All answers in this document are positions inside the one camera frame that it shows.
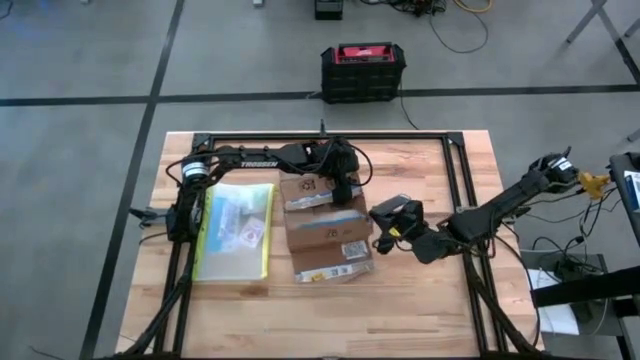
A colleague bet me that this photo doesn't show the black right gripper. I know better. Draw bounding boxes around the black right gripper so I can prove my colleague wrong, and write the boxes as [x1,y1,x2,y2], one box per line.
[368,194,426,254]

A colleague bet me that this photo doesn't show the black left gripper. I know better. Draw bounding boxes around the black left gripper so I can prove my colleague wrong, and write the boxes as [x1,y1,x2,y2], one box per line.
[282,139,361,205]

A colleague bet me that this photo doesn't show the brown cardboard shipping box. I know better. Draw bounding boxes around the brown cardboard shipping box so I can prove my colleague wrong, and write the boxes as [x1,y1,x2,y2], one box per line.
[278,169,376,285]

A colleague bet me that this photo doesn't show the clear pouch with yellow edge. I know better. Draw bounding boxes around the clear pouch with yellow edge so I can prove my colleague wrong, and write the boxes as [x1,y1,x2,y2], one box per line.
[192,182,276,284]

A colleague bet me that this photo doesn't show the small pink box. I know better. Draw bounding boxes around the small pink box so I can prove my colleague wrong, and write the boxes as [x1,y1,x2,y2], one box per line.
[240,218,266,249]

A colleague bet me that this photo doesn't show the red black tool box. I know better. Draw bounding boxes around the red black tool box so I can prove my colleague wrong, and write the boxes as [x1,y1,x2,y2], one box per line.
[320,42,407,105]

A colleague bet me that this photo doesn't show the teal product box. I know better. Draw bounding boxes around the teal product box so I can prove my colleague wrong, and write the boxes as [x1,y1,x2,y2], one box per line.
[205,209,229,254]

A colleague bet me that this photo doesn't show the grey side cart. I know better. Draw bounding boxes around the grey side cart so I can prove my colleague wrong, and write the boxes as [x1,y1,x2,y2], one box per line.
[519,248,609,341]

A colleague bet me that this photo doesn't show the black floor device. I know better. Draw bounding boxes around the black floor device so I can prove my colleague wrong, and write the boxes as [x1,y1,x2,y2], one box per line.
[313,0,345,21]

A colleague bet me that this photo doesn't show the white paper sheet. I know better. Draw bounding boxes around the white paper sheet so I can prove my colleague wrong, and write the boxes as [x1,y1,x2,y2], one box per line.
[529,268,581,336]

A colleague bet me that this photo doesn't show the black beam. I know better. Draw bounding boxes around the black beam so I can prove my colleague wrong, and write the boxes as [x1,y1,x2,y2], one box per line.
[532,264,640,309]

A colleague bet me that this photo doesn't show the black side table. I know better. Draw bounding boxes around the black side table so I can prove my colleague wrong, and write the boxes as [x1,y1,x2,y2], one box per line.
[608,152,640,246]

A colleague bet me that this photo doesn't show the blue white box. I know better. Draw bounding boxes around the blue white box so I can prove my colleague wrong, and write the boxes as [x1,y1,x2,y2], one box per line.
[623,170,640,212]

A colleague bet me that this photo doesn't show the grey table legs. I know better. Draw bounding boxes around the grey table legs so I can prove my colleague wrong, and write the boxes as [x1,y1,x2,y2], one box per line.
[566,0,640,84]

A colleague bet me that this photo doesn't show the black tool box cable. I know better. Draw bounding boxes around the black tool box cable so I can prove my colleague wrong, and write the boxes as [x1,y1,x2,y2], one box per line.
[398,82,421,131]

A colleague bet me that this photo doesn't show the black table frame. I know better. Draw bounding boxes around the black table frame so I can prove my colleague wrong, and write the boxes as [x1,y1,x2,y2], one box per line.
[117,130,546,360]

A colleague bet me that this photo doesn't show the tangled floor cables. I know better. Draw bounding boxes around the tangled floor cables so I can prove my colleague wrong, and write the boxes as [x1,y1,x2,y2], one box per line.
[359,0,449,16]

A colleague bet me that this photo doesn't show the black cable bundle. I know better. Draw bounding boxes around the black cable bundle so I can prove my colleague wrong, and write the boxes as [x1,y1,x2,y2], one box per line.
[519,184,621,274]

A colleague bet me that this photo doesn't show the black floor cable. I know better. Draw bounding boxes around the black floor cable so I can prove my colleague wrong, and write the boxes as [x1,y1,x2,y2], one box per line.
[428,9,490,55]

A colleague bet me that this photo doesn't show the yellow cable connector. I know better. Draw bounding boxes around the yellow cable connector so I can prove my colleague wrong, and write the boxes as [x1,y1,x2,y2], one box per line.
[574,172,612,200]

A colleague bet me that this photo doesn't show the yellow floor cable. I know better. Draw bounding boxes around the yellow floor cable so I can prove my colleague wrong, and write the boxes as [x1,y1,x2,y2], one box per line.
[452,0,496,14]

